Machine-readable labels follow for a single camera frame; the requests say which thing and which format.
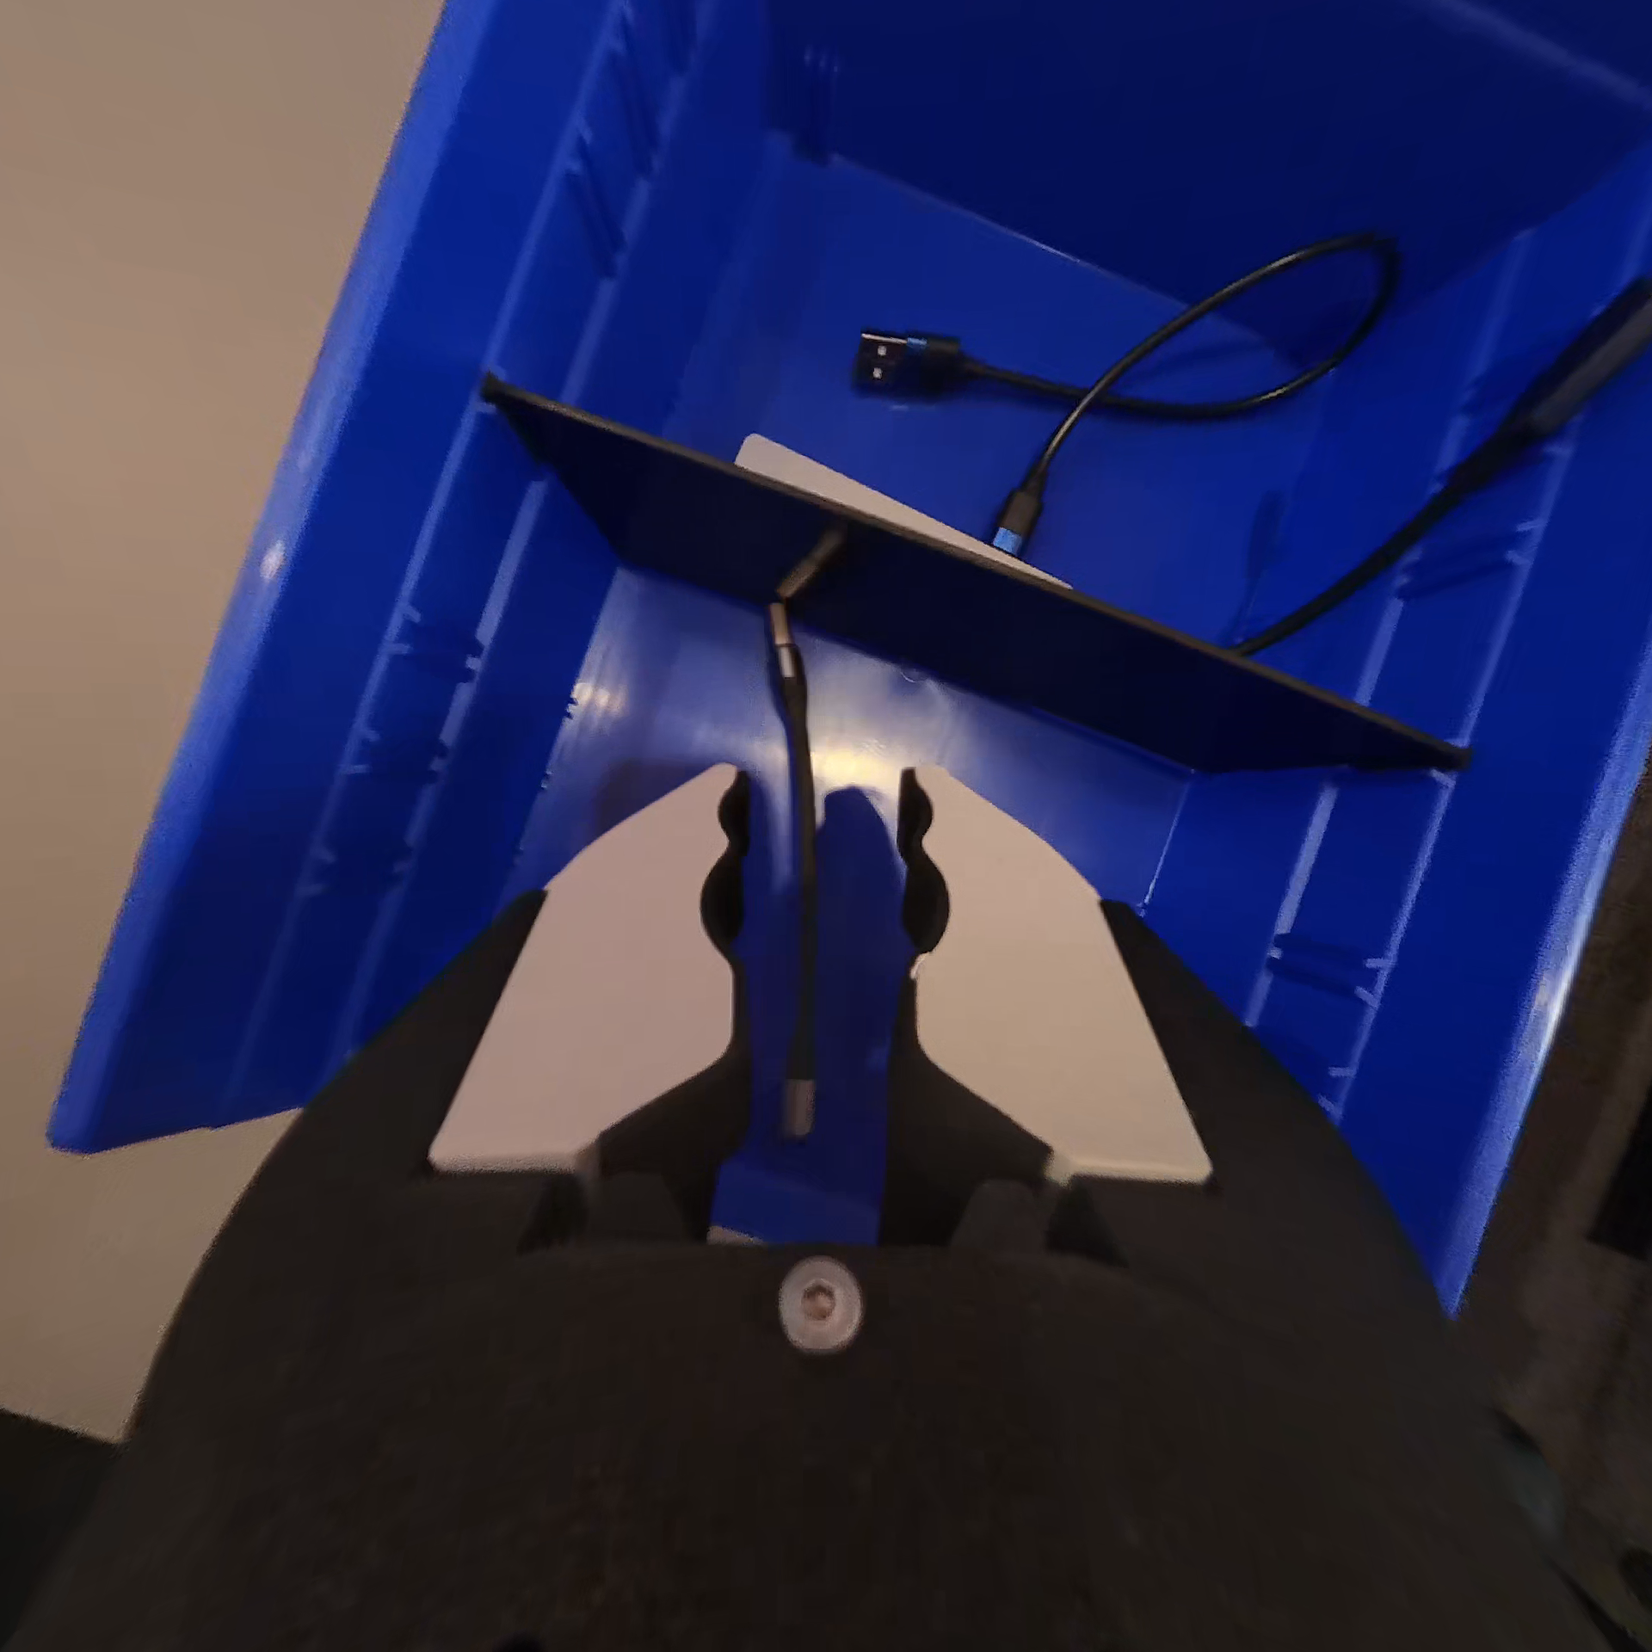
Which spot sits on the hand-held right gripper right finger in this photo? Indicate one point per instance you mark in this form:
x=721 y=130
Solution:
x=1032 y=1032

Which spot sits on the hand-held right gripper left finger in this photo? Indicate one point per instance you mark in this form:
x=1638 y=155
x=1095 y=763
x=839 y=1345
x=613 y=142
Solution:
x=580 y=1019

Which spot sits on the blue plastic bin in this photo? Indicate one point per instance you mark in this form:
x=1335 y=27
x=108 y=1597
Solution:
x=450 y=645

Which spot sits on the grey usb hub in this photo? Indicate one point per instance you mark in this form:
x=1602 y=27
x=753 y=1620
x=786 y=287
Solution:
x=851 y=497

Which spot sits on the dark slim usb hub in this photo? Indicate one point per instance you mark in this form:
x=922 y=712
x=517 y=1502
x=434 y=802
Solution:
x=1587 y=354

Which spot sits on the black bin divider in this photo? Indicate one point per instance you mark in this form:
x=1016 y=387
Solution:
x=1032 y=657

